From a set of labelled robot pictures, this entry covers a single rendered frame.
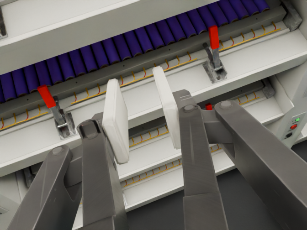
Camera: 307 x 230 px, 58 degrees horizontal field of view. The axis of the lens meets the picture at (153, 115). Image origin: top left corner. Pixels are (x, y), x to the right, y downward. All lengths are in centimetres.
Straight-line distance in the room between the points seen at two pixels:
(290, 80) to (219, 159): 32
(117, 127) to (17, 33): 20
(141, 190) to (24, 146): 42
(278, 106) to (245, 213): 39
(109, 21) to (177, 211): 74
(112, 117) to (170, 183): 67
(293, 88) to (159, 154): 32
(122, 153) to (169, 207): 80
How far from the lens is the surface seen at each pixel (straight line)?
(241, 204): 97
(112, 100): 18
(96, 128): 16
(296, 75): 63
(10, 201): 62
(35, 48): 34
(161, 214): 96
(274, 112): 71
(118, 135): 16
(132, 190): 82
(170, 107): 15
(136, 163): 63
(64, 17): 32
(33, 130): 49
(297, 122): 80
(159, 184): 82
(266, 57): 53
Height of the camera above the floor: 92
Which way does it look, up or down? 55 degrees down
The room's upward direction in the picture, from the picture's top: 13 degrees counter-clockwise
